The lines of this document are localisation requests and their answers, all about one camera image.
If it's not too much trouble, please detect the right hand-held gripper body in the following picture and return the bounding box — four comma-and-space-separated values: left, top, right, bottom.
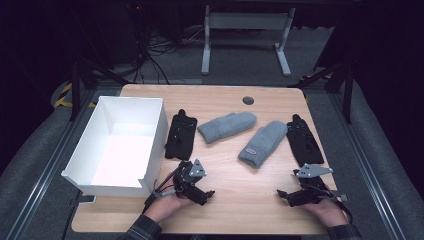
292, 163, 334, 205

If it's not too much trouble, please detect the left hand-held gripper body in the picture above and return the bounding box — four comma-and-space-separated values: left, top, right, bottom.
173, 158, 208, 200

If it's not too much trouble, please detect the black glove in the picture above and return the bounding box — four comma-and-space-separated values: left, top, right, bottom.
164, 108, 198, 161
283, 113, 325, 168

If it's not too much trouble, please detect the grey sock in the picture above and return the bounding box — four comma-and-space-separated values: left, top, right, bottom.
237, 120, 289, 170

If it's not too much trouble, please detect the grey knit mitten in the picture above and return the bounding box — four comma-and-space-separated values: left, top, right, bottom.
197, 111, 258, 145

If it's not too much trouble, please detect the white box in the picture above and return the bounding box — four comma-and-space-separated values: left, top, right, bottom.
61, 95, 169, 199

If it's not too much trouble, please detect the person's right hand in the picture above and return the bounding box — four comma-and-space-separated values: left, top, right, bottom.
301, 198, 350, 228

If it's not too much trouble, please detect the person's left hand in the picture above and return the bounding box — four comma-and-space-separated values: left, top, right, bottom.
143, 193, 194, 224

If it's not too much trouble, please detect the black metal stand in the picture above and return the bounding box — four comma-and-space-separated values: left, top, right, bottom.
68, 57, 130, 122
288, 60, 355, 125

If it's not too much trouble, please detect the yellow black floor tape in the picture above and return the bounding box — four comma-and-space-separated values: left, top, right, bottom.
53, 82, 98, 109

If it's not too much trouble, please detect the right hand-held gripper cable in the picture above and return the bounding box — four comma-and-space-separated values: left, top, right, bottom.
318, 184, 354, 225

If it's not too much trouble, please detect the aluminium floor rail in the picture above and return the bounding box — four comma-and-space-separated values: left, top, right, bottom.
328, 92, 407, 240
3, 89, 98, 240

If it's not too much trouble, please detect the tangle of black floor cables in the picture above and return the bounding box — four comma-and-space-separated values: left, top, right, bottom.
125, 2, 208, 85

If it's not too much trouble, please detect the white metal desk frame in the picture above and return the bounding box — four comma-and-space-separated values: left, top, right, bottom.
200, 4, 297, 78

